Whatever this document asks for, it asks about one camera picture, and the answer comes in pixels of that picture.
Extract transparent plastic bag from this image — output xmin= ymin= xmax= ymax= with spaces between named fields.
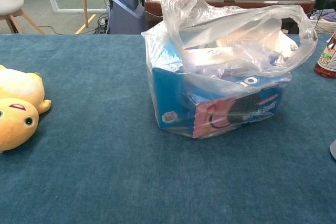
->
xmin=141 ymin=0 xmax=318 ymax=140

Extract blue Oreo cookie box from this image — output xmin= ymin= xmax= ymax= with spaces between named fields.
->
xmin=151 ymin=41 xmax=286 ymax=138

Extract blue velvet tablecloth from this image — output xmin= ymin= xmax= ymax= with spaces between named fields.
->
xmin=0 ymin=34 xmax=336 ymax=224

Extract grey blue background robot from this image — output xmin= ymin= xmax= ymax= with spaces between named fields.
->
xmin=107 ymin=0 xmax=145 ymax=35

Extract brown mahjong table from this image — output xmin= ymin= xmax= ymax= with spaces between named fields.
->
xmin=144 ymin=0 xmax=316 ymax=35

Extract yellow plush toy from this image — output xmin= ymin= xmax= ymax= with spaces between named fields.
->
xmin=0 ymin=64 xmax=53 ymax=154

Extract red sauce bottle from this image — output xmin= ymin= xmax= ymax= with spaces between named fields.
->
xmin=314 ymin=31 xmax=336 ymax=79

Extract white plastic basket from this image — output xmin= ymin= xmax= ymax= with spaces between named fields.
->
xmin=309 ymin=18 xmax=336 ymax=35

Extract grey stand base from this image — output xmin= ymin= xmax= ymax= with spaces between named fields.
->
xmin=329 ymin=139 xmax=336 ymax=161

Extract floor cables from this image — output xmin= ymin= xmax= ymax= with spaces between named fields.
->
xmin=94 ymin=13 xmax=110 ymax=35

